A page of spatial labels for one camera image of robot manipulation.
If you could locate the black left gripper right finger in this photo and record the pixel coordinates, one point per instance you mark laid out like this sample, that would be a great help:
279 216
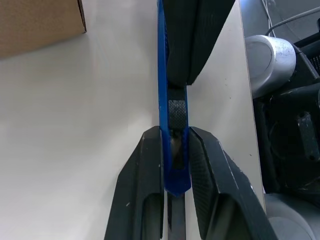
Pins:
225 190

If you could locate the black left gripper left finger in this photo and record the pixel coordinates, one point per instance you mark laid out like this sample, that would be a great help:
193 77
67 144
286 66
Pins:
135 190

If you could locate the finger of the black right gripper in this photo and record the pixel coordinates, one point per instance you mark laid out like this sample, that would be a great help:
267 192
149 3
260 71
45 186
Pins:
197 35

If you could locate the blue utility cutter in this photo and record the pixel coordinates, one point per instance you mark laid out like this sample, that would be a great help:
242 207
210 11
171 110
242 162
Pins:
162 105

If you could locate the brown cardboard box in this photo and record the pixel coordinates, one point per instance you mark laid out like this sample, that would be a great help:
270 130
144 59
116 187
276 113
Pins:
37 22

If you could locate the grey rounded robot shell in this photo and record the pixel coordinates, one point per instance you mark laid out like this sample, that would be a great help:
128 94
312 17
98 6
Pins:
292 220

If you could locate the silver robot body joint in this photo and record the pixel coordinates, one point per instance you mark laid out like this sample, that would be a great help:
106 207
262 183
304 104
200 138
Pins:
270 62

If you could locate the black robot body frame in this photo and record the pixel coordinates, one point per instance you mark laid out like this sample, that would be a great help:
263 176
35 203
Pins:
287 130

